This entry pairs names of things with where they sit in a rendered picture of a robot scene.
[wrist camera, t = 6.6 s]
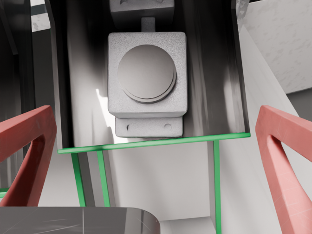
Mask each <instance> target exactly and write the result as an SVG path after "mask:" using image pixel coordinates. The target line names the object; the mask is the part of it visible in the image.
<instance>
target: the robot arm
mask: <svg viewBox="0 0 312 234"><path fill-rule="evenodd" d="M255 133H256V137H257V141H258V146H259V150H260V156H261V160H262V164H263V167H264V171H265V174H266V178H267V182H268V185H269V189H270V192H271V196H272V199H273V203H274V207H275V210H276V214H277V217H278V220H279V225H280V228H281V231H282V234H312V201H311V200H310V198H309V197H308V195H307V193H306V192H305V191H304V189H303V188H302V186H301V184H300V183H299V181H298V179H297V177H296V175H295V173H294V171H293V169H292V166H291V164H290V162H289V160H288V158H287V155H286V153H285V151H284V149H283V146H282V144H281V142H283V143H284V144H286V145H287V146H289V147H290V148H291V149H293V150H294V151H296V152H297V153H299V154H300V155H302V156H303V157H304V158H306V159H307V160H309V161H310V162H312V122H311V121H308V120H305V119H303V118H300V117H298V116H295V115H292V114H290V113H287V112H284V111H282V110H279V109H276V108H274V107H271V106H269V105H262V106H261V107H260V111H259V114H258V118H257V122H256V126H255ZM56 134H57V126H56V122H55V118H54V114H53V111H52V107H51V106H50V105H44V106H42V107H39V108H36V109H34V110H31V111H29V112H26V113H24V114H21V115H18V116H16V117H13V118H10V119H8V120H6V121H3V122H1V123H0V163H1V162H2V161H4V160H5V159H7V158H8V157H10V156H11V155H12V154H14V153H15V152H17V151H18V150H20V149H21V148H23V147H24V146H26V145H27V144H29V143H30V142H31V145H30V147H29V149H28V152H27V154H26V156H25V158H24V160H23V163H22V165H21V167H20V169H19V171H18V173H17V175H16V177H15V179H14V181H13V183H12V185H11V187H10V188H9V190H8V191H7V193H6V194H5V196H4V197H3V199H2V200H1V202H0V234H161V227H160V223H159V221H158V219H157V218H156V217H155V216H154V215H153V214H151V213H150V212H148V211H145V210H143V209H139V208H131V207H38V204H39V200H40V196H41V193H42V189H43V186H44V183H45V179H46V175H47V172H48V168H49V165H50V161H51V157H52V151H53V147H54V142H55V138H56Z"/></svg>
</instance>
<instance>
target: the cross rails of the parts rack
mask: <svg viewBox="0 0 312 234"><path fill-rule="evenodd" d="M31 18H32V32H34V31H39V30H44V29H49V28H50V21H49V18H48V14H47V10H46V5H45V4H40V5H34V6H31Z"/></svg>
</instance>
